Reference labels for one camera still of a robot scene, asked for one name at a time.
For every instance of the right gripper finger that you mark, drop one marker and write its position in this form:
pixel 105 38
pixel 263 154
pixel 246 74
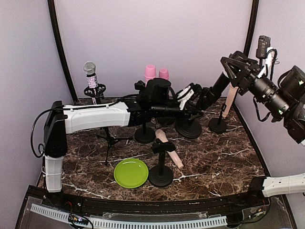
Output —
pixel 235 72
pixel 238 60

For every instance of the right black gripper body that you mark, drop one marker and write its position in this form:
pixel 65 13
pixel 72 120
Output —
pixel 251 72

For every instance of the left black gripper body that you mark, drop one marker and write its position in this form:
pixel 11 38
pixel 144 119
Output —
pixel 188 114

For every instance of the black handheld microphone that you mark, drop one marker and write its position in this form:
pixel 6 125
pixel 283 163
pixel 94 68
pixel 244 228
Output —
pixel 210 95

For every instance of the black stand for small pale microphone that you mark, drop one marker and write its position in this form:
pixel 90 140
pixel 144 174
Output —
pixel 218 125

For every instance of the large pale pink microphone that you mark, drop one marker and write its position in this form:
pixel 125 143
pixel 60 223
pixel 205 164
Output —
pixel 160 134

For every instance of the black stand for pink microphone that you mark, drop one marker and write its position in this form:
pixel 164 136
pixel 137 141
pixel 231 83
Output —
pixel 143 134

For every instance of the black round-base mic stand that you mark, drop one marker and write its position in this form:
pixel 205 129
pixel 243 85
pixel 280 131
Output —
pixel 160 175

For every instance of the small pale pink microphone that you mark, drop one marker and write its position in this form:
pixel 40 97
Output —
pixel 230 99

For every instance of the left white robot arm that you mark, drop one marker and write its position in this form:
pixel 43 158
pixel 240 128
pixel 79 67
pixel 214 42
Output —
pixel 155 99

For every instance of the rhinestone silver-head microphone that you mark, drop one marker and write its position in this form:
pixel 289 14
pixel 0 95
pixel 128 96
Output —
pixel 91 81

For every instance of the green round plate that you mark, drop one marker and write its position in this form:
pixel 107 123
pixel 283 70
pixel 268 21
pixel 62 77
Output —
pixel 131 173

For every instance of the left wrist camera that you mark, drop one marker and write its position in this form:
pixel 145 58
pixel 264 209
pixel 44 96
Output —
pixel 190 92

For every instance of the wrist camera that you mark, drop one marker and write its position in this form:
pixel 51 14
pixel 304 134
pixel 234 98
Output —
pixel 190 92
pixel 267 56

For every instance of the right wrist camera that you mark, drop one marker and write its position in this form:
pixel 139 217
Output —
pixel 267 56

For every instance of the black tripod shock-mount stand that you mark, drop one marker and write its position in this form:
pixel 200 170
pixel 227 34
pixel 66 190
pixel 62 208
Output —
pixel 110 139

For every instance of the black front rail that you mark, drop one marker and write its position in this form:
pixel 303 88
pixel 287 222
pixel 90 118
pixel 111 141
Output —
pixel 226 205

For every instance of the white slotted cable duct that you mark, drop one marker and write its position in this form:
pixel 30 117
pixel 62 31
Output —
pixel 128 221

